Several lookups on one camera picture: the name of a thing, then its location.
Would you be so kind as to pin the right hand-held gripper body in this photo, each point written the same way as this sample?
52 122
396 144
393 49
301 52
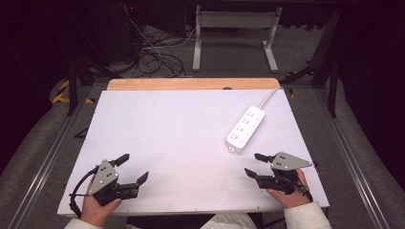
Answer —
286 162

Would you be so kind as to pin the person's right hand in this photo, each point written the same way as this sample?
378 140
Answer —
291 198

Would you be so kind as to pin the black tripod stand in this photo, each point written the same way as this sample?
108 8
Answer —
78 79

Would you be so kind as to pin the aluminium floor rail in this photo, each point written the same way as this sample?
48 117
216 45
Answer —
47 162
350 159

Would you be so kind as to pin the person's left hand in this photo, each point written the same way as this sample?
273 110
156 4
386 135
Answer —
95 210

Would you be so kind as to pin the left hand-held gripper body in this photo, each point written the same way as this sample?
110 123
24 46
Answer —
102 178

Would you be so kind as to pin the person's lap clothing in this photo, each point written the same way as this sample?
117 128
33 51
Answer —
229 222

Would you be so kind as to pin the black metal stand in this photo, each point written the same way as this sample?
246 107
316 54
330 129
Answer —
328 70

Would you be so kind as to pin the white board sheet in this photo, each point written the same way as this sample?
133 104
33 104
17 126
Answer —
178 143

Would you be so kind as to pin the white metal stand frame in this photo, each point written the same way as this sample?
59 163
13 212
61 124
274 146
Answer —
235 22

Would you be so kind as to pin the white power strip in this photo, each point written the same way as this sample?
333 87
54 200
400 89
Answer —
245 129

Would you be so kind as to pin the yellow black hazard tape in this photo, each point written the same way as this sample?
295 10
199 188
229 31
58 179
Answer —
63 93

